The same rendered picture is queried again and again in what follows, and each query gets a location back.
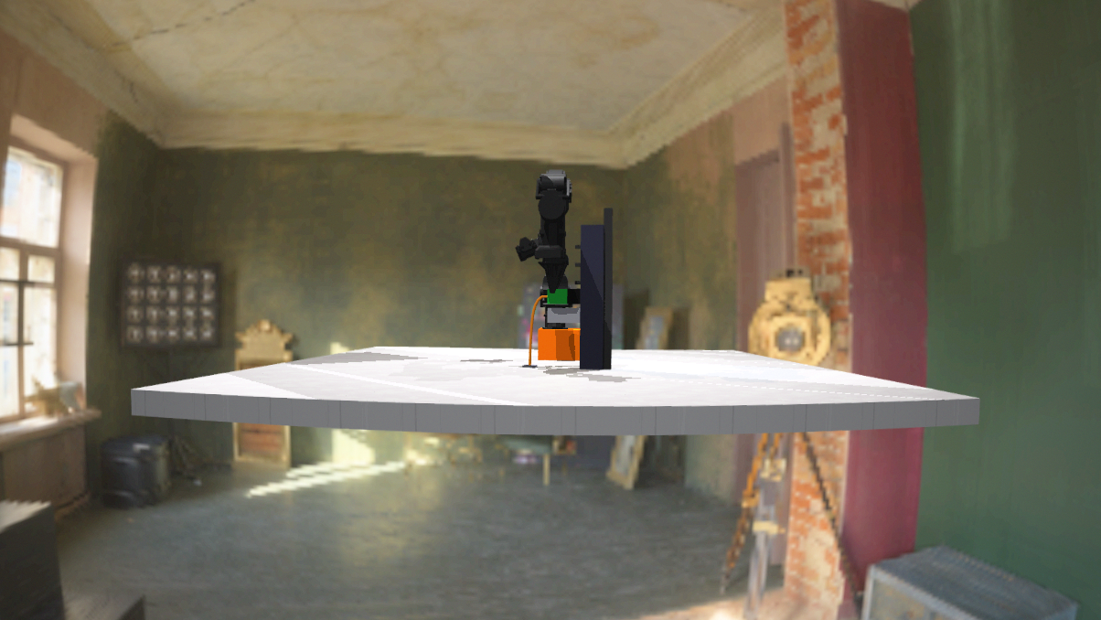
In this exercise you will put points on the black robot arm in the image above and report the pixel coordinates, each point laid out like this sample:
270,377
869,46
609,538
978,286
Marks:
554,190

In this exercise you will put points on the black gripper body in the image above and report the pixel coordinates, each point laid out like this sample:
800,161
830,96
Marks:
553,248

